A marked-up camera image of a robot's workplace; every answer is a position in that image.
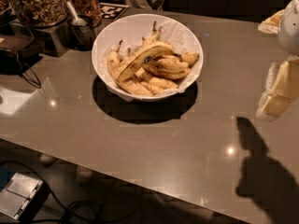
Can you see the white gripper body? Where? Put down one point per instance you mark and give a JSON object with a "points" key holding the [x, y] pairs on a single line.
{"points": [[290, 28]]}

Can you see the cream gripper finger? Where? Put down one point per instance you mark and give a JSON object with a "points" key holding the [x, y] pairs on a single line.
{"points": [[271, 24], [281, 88]]}

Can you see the large top banana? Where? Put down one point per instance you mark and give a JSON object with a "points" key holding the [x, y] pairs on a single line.
{"points": [[143, 56]]}

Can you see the small far-right banana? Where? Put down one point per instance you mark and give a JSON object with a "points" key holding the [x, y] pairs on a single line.
{"points": [[190, 57]]}

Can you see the right stacked banana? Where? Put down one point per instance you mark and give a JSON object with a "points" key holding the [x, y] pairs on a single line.
{"points": [[168, 66]]}

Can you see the lower middle banana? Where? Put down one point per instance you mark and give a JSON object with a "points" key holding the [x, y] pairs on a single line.
{"points": [[156, 85]]}

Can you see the white bowl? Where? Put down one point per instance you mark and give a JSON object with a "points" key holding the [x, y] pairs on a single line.
{"points": [[130, 30]]}

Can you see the bottom front banana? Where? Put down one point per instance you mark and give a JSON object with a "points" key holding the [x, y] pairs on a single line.
{"points": [[134, 87]]}

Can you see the left edge banana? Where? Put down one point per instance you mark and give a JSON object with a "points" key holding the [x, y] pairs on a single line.
{"points": [[113, 61]]}

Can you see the black white marker tag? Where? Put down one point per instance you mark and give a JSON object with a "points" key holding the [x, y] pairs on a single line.
{"points": [[111, 12]]}

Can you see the glass jar of granola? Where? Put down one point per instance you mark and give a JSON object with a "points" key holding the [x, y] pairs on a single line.
{"points": [[90, 9]]}

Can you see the dark cup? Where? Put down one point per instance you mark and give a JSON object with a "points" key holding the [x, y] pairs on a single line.
{"points": [[81, 37]]}

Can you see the white plastic spoon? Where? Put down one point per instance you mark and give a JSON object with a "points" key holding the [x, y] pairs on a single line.
{"points": [[76, 19]]}

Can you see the metal jar stand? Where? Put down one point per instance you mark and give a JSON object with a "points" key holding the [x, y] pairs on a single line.
{"points": [[54, 40]]}

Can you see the glass jar of nuts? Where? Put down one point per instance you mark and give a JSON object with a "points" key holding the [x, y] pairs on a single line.
{"points": [[39, 13]]}

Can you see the grey box on floor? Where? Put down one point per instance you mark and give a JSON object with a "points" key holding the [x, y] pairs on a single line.
{"points": [[18, 195]]}

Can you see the black device with cable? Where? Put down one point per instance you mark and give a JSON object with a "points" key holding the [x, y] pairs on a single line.
{"points": [[19, 51]]}

